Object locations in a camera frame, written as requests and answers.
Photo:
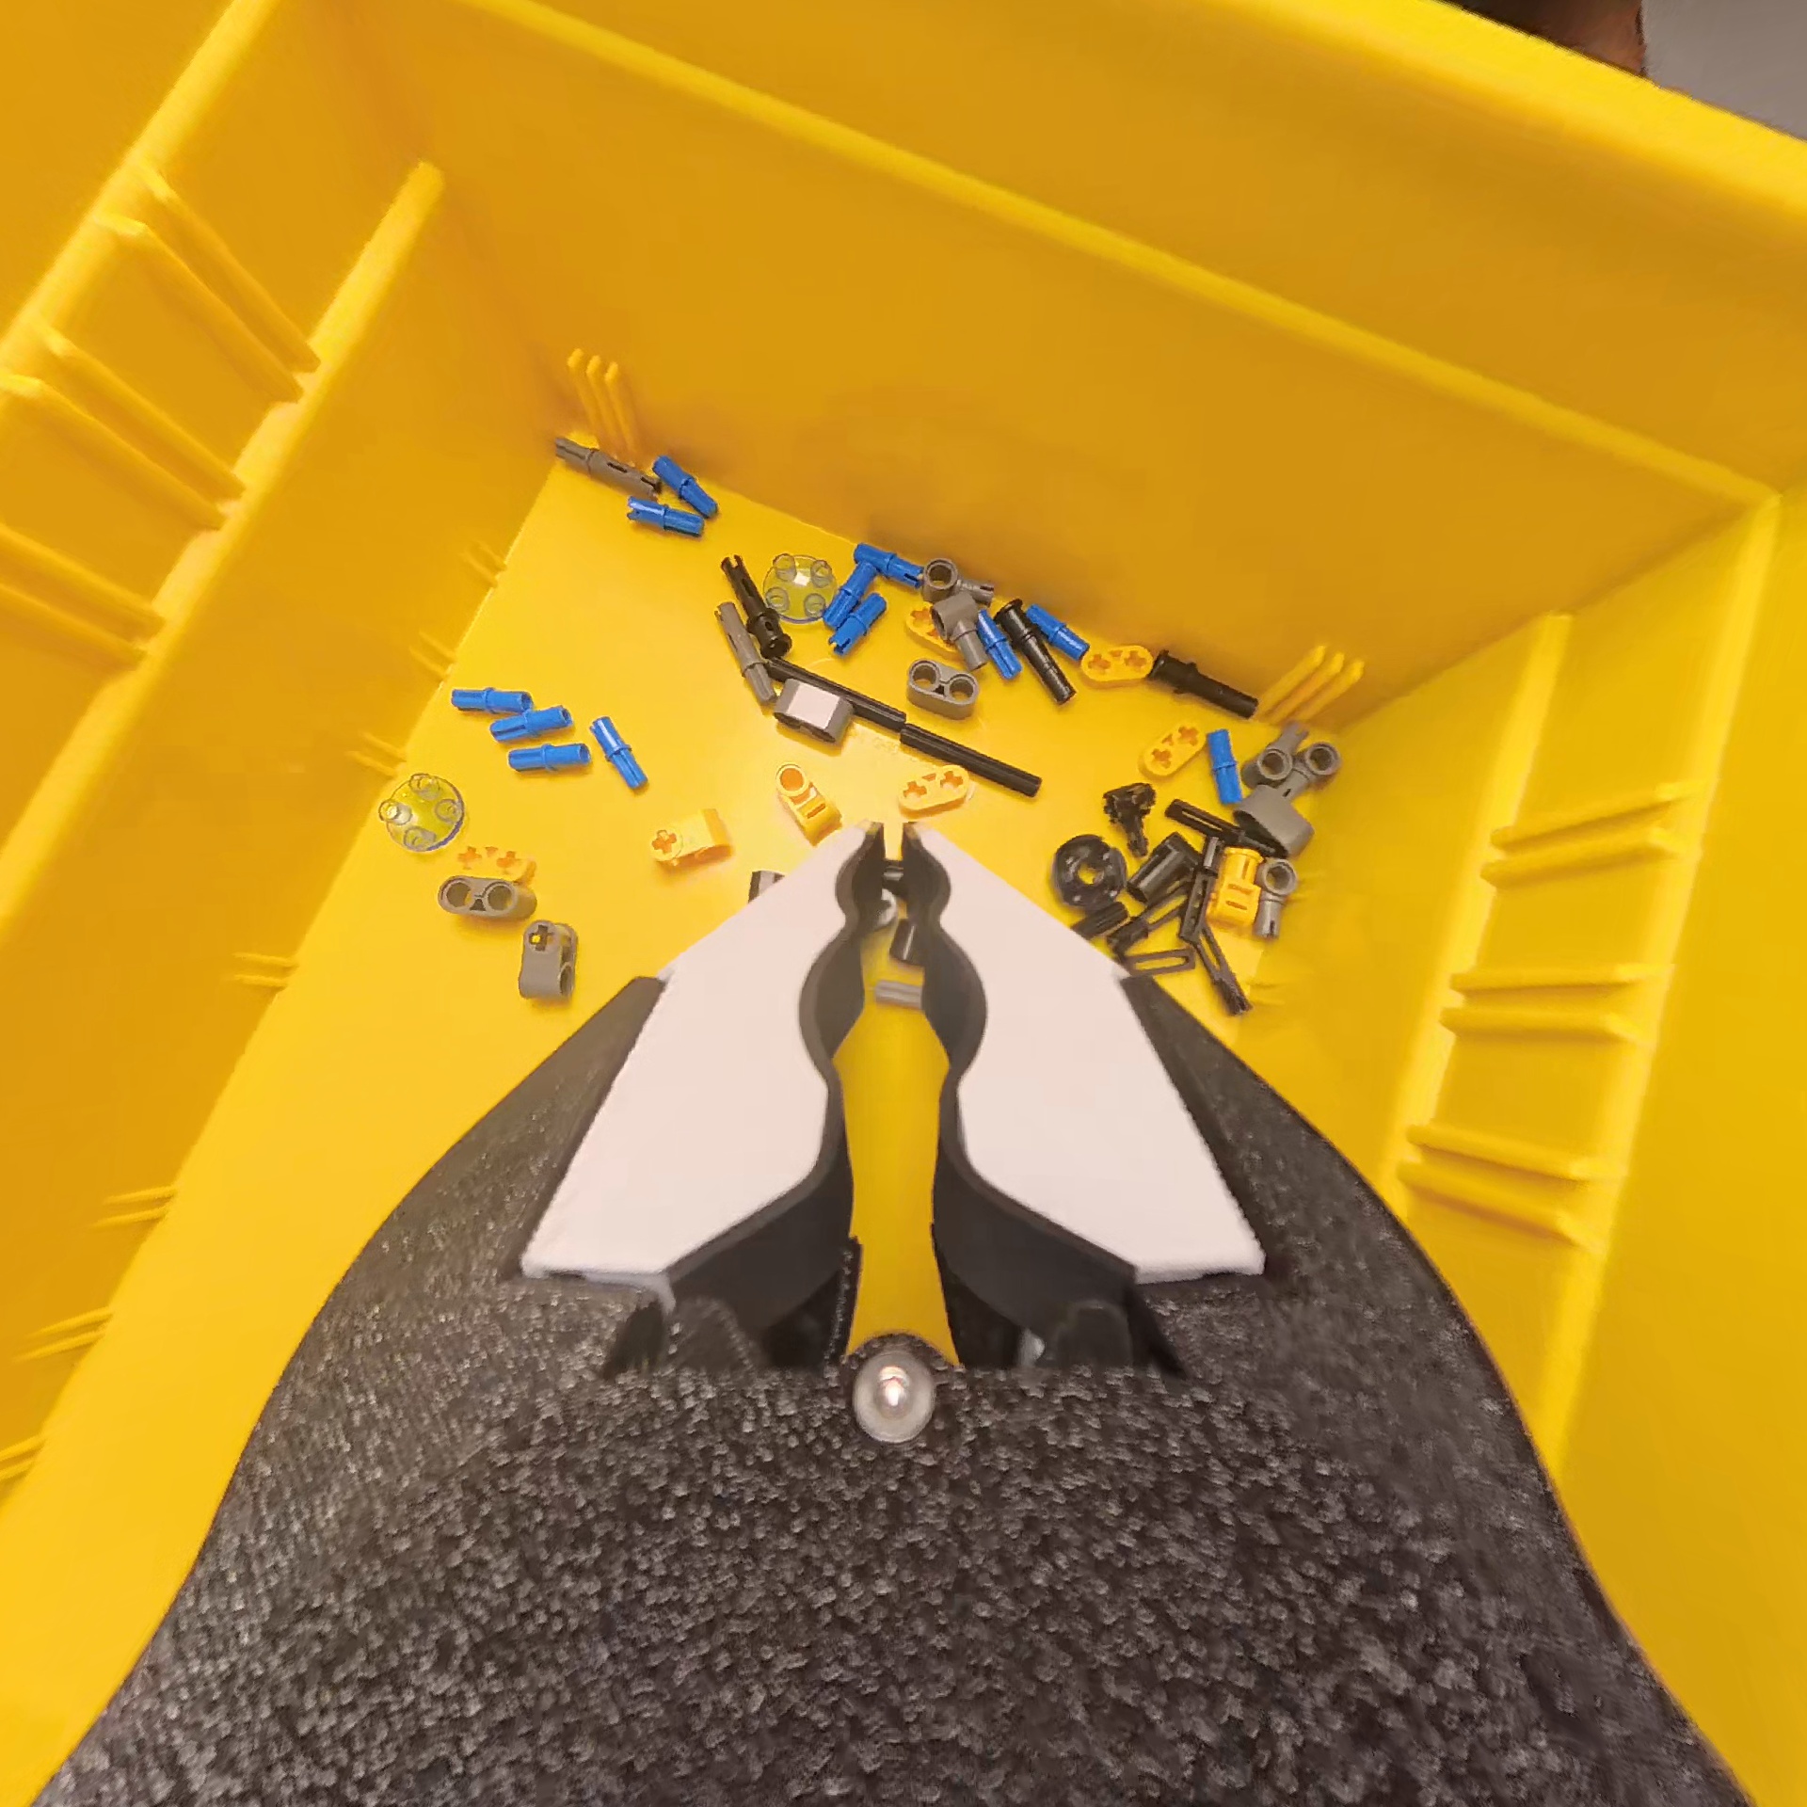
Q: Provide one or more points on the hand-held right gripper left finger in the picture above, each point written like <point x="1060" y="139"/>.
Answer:
<point x="692" y="1130"/>

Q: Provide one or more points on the pile of blue black pins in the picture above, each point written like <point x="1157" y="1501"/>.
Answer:
<point x="847" y="607"/>

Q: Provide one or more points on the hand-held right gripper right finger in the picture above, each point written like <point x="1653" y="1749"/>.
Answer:
<point x="1107" y="1118"/>

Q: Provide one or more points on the yellow plastic bin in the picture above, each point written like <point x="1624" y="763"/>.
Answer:
<point x="989" y="254"/>

